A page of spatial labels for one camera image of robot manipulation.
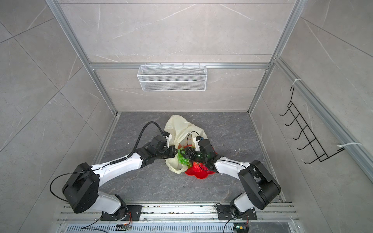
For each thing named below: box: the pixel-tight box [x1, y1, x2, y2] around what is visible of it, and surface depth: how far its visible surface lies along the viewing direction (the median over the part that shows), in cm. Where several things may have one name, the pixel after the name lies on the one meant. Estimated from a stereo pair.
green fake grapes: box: [177, 147, 193, 169], surface depth 82 cm
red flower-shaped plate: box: [185, 167, 216, 180], surface depth 85 cm
